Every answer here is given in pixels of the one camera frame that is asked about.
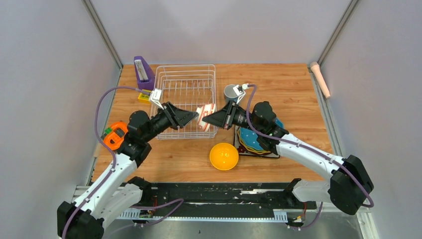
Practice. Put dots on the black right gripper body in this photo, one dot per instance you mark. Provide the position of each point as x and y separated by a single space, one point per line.
240 117

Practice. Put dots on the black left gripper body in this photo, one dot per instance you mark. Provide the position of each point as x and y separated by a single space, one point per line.
164 119

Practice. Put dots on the teal floral mug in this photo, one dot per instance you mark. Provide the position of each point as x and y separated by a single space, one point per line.
229 95

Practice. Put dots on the blue polka dot plate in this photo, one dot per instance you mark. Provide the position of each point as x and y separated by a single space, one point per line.
247 133

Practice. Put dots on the square floral plate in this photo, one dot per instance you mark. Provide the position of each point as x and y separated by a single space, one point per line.
243 150

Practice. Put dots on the yellow ribbed bowl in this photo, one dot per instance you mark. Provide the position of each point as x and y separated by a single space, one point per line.
224 156

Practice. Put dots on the green polka dot plate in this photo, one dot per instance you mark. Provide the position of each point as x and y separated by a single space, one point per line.
251 148

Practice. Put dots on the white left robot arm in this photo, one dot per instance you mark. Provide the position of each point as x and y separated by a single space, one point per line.
88 216

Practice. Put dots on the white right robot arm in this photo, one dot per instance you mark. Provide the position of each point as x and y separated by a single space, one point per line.
347 184

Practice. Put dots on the yellow green toy block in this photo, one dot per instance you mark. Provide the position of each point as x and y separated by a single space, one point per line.
144 98

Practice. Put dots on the purple metronome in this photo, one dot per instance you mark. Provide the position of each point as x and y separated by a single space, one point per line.
145 76

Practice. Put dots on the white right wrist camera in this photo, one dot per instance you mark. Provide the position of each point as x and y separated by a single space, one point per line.
240 91

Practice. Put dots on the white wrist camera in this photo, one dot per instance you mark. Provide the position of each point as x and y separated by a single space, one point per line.
154 98
240 91

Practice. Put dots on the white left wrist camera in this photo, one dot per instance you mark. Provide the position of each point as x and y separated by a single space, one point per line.
154 98

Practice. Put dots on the white wire dish rack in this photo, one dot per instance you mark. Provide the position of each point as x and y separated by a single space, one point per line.
187 87

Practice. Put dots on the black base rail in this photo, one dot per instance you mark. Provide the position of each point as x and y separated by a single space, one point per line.
207 202

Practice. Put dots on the beige cylinder handle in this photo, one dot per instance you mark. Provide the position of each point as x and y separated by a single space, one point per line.
315 68

